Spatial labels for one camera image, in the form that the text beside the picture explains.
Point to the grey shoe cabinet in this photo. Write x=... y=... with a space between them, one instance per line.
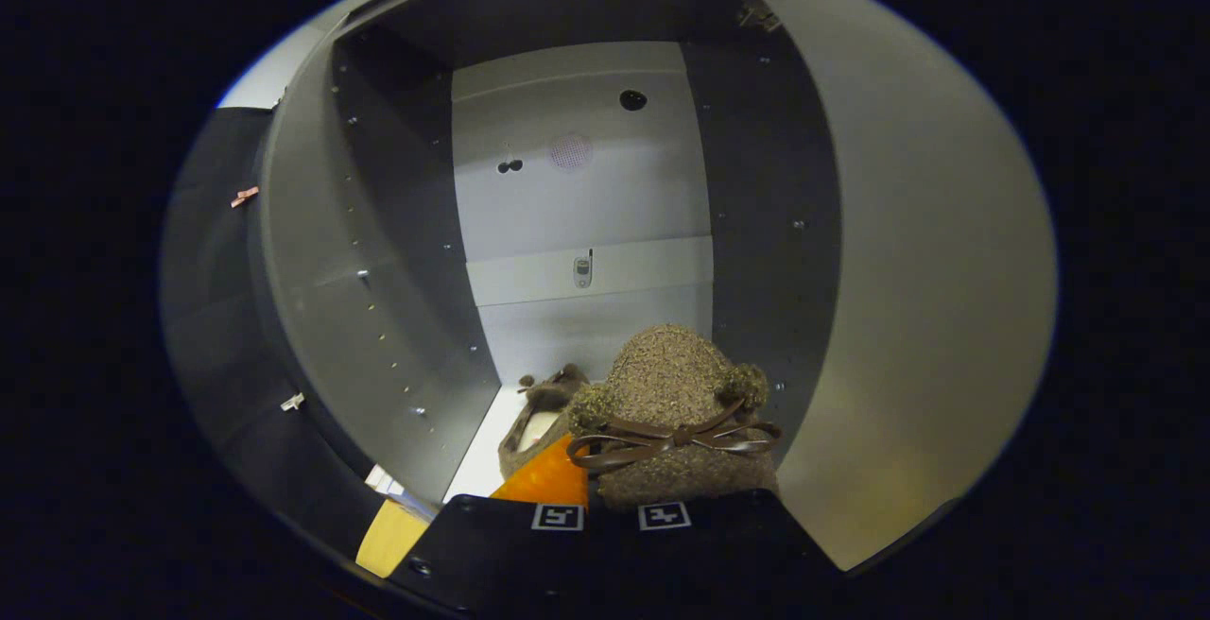
x=586 y=204

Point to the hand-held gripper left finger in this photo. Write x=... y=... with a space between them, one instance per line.
x=510 y=554

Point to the brown fuzzy shoe with bow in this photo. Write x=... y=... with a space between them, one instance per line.
x=671 y=374
x=520 y=455

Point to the white clip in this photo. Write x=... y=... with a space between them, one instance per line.
x=292 y=402

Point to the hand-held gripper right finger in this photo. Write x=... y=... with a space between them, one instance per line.
x=718 y=554

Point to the red clip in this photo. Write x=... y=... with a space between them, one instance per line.
x=244 y=197

